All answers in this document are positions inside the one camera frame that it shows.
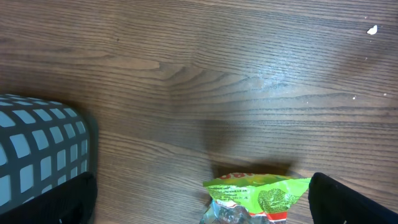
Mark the white crumb on table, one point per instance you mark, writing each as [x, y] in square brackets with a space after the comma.
[373, 30]

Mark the grey plastic mesh basket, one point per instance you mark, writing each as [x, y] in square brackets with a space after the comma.
[43, 145]

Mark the green candy bag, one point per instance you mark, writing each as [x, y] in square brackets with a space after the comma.
[252, 198]

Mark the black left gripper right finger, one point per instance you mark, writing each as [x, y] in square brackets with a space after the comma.
[334, 203]

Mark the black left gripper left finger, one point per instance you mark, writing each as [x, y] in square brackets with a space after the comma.
[72, 202]

